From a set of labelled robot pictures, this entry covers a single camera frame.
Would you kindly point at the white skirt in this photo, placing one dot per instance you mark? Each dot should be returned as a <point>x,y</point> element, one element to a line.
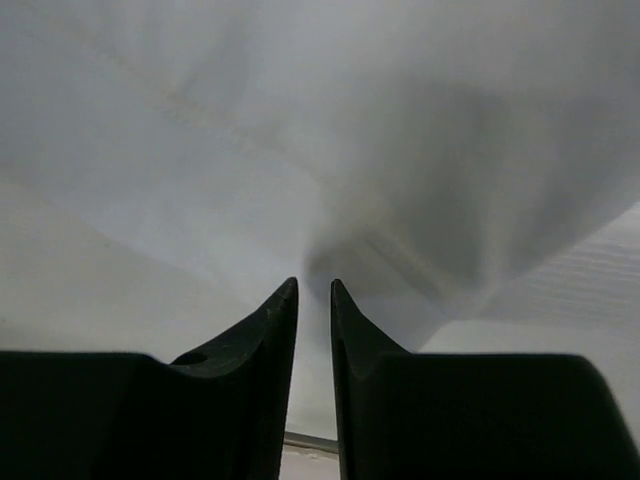
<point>470,170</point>

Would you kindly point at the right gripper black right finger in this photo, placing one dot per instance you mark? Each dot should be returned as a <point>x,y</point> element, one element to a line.
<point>403,415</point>

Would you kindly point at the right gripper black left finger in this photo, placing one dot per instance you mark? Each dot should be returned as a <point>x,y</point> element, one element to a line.
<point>217,411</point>

